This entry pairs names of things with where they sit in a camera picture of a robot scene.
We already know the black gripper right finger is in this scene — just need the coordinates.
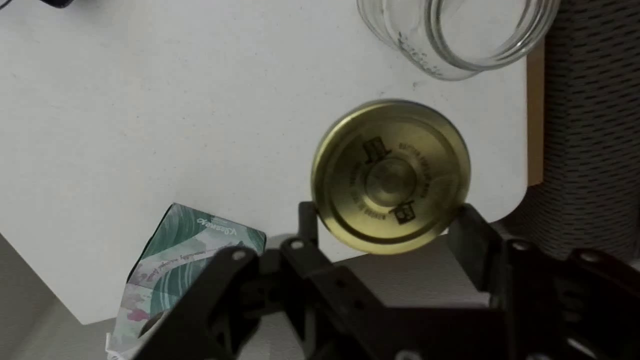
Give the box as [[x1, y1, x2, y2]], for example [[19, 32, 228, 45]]
[[442, 202, 511, 297]]

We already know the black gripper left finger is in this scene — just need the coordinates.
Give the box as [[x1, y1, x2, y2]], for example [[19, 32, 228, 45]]
[[297, 200, 337, 268]]

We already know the clear glass jar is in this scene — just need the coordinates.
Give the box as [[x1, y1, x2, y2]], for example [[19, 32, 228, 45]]
[[354, 0, 564, 84]]

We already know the gold metal jar lid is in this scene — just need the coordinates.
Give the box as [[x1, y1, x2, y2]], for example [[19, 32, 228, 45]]
[[311, 98, 475, 259]]

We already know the teal patterned tissue box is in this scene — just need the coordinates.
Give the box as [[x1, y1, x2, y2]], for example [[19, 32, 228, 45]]
[[104, 202, 270, 360]]

